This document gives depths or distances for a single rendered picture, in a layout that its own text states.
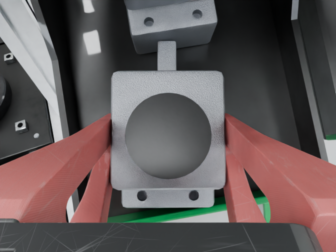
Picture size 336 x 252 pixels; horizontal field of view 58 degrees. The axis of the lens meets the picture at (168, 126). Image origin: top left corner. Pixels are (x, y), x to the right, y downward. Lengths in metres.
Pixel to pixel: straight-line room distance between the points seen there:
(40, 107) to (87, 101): 0.35
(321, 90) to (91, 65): 0.14
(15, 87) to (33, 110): 0.06
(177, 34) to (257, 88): 0.06
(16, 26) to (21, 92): 0.37
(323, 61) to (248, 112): 0.05
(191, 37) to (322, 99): 0.09
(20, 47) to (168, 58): 0.09
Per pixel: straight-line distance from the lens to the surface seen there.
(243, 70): 0.19
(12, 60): 0.61
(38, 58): 0.21
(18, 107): 0.54
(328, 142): 0.37
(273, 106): 0.19
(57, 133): 0.50
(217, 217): 0.34
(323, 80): 0.20
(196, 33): 0.16
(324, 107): 0.20
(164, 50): 0.16
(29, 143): 0.50
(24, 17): 0.19
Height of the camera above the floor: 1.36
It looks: 60 degrees down
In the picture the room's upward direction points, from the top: 8 degrees counter-clockwise
